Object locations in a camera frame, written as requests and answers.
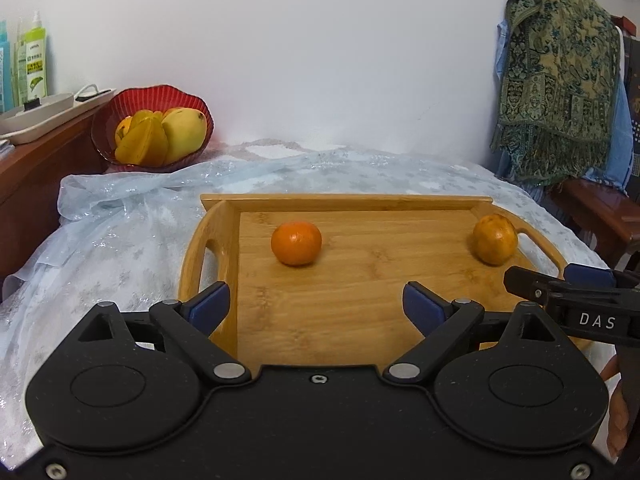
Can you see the yellow mango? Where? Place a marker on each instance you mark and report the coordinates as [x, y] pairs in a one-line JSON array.
[[185, 132]]

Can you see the red glass bowl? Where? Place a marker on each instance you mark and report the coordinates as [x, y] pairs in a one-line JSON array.
[[150, 100]]

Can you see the dark dotted cloth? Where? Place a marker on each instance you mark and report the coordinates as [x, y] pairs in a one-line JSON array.
[[635, 135]]

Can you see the green label spray bottle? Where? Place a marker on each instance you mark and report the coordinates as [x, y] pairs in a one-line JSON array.
[[32, 60]]

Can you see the brown wooden chair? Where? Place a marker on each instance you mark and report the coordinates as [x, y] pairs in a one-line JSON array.
[[600, 210]]

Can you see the white plastic tray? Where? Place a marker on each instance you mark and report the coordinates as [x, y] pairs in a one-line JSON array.
[[35, 121]]

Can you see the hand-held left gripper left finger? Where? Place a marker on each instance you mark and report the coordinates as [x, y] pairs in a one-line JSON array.
[[210, 306]]

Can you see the orange tangerine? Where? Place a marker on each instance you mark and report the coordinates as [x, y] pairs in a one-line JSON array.
[[296, 243]]

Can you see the sheer blue snowflake cloth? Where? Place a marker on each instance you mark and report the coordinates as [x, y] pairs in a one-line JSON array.
[[125, 240]]

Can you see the white grey patterned blanket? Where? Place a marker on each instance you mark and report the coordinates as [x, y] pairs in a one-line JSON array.
[[280, 149]]

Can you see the yellow orange blemished fruit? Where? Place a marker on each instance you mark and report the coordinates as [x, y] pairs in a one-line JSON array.
[[495, 239]]

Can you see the brown wooden headboard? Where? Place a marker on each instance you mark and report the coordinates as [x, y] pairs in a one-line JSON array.
[[40, 185]]

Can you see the person's right hand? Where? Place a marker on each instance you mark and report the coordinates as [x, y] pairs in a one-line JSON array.
[[616, 410]]

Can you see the green gold patterned scarf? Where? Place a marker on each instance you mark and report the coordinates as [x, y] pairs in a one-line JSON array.
[[550, 60]]

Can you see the yellow starfruit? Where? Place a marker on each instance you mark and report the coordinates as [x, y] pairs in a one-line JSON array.
[[142, 145]]

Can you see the blue bottle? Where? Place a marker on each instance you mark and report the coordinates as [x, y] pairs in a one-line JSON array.
[[4, 70]]

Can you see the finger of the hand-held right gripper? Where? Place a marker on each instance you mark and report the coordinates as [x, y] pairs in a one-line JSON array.
[[590, 277], [525, 282]]

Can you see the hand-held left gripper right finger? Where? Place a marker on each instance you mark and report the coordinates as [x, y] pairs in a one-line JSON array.
[[422, 306]]

